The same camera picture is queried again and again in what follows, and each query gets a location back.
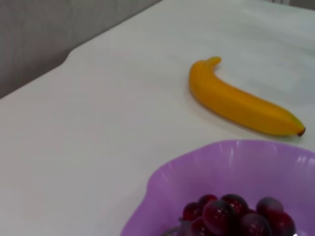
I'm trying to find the yellow banana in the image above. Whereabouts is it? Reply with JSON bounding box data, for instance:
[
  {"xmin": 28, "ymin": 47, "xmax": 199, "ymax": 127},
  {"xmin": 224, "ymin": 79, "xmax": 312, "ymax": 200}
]
[{"xmin": 188, "ymin": 56, "xmax": 307, "ymax": 137}]

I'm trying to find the dark red grape bunch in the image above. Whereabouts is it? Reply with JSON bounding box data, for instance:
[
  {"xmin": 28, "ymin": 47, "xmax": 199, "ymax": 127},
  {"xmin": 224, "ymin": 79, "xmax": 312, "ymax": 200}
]
[{"xmin": 182, "ymin": 193, "xmax": 296, "ymax": 236}]

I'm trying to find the purple scalloped plastic bowl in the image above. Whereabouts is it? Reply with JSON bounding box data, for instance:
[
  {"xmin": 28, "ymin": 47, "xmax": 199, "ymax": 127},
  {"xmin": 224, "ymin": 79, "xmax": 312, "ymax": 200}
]
[{"xmin": 119, "ymin": 139, "xmax": 315, "ymax": 236}]

